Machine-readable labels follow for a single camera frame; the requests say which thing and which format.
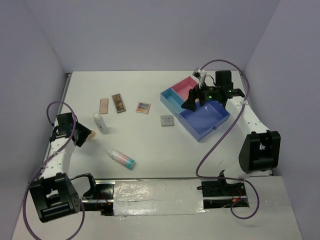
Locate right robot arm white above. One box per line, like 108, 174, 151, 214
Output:
181, 69, 281, 196

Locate pink rectangular makeup palette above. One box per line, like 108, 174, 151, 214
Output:
99, 98, 109, 114

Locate brown eyeshadow palette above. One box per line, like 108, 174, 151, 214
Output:
111, 93, 126, 114

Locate clear silver pan palette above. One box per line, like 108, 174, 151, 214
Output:
160, 115, 175, 127

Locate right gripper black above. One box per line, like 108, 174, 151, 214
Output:
181, 78, 221, 112

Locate white taped cover sheet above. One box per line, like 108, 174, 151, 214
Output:
113, 179, 205, 216

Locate colourful glitter eyeshadow palette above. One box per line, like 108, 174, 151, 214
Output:
136, 101, 151, 115

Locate pink teal spray bottle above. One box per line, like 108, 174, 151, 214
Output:
106, 148, 136, 170

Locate white clear-cap bottle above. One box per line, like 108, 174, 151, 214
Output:
92, 112, 108, 134

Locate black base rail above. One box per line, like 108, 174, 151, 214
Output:
82, 178, 249, 217

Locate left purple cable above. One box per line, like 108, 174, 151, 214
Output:
22, 101, 86, 240

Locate three-compartment organizer tray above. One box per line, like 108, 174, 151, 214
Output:
160, 75, 231, 143

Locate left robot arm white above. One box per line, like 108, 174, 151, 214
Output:
29, 112, 92, 223

